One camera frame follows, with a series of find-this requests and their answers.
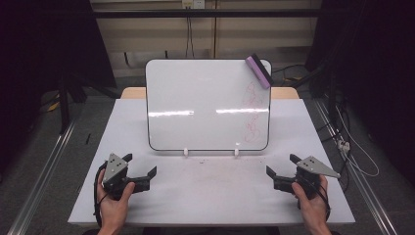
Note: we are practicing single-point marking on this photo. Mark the aluminium floor rail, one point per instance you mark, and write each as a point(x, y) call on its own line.
point(42, 176)
point(362, 186)

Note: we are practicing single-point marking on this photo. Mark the white whiteboard support clip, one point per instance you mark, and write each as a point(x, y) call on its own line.
point(186, 152)
point(236, 152)

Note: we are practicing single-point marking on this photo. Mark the purple and black whiteboard eraser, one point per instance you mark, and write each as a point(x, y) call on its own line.
point(256, 70)

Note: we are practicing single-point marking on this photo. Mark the small black stick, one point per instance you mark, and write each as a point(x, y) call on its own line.
point(88, 138)

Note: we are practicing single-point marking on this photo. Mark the black horizontal bar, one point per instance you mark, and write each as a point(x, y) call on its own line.
point(205, 13)

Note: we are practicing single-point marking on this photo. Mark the white wall outlet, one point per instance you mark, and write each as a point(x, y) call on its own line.
point(193, 3)

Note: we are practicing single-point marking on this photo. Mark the white table cover sheet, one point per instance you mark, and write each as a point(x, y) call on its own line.
point(98, 182)

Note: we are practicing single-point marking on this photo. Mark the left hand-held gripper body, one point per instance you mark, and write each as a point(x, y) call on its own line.
point(115, 168)

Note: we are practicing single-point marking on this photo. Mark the white whiteboard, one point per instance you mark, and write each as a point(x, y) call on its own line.
point(202, 98)

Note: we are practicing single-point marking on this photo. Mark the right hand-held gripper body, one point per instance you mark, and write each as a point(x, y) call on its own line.
point(313, 166)

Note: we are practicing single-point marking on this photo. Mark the person's right hand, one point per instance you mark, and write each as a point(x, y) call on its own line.
point(314, 209)

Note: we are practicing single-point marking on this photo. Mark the person's left hand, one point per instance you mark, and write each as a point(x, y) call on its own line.
point(112, 212)

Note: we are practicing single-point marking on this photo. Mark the black metal stand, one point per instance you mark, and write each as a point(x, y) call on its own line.
point(64, 107)

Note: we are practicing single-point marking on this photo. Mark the black curtain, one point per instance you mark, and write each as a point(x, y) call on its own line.
point(375, 49)
point(39, 49)

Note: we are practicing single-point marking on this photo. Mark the wooden table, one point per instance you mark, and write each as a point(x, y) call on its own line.
point(133, 93)

